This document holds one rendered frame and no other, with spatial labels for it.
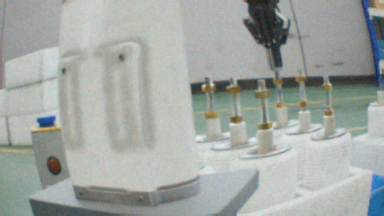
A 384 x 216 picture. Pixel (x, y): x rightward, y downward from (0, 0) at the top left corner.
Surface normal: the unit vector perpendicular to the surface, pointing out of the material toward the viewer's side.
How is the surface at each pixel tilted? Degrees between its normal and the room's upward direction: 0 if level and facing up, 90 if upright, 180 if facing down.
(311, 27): 90
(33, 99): 90
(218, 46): 90
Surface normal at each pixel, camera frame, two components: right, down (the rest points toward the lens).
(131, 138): -0.25, 0.11
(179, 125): 0.81, -0.04
